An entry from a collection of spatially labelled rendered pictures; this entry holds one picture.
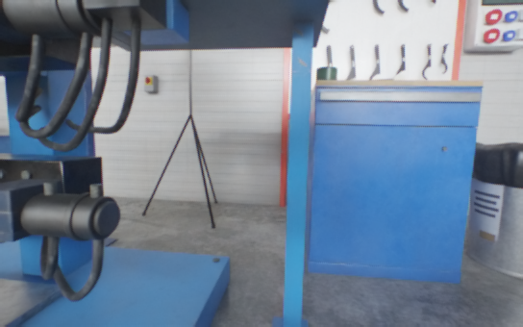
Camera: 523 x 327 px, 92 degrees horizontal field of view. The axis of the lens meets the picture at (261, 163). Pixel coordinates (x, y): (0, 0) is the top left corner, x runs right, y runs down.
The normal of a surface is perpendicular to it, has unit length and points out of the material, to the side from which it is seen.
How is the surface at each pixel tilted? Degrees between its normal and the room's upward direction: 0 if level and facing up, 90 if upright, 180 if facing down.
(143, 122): 90
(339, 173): 90
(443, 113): 90
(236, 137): 90
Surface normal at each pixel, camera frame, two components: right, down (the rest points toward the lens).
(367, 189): -0.12, 0.11
